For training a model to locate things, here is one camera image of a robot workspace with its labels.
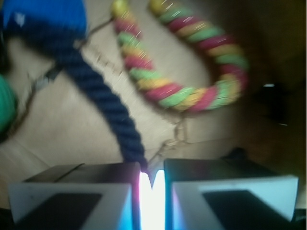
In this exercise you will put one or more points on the green dimpled ball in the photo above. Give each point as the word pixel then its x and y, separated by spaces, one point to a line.
pixel 8 106

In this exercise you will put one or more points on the brown paper bag basket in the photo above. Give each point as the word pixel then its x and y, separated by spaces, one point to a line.
pixel 269 121

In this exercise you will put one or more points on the blue sponge strip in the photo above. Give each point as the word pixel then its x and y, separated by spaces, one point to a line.
pixel 67 15

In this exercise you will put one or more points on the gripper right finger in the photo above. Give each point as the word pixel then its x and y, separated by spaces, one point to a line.
pixel 227 195

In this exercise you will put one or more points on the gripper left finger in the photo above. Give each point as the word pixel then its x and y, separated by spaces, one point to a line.
pixel 78 197

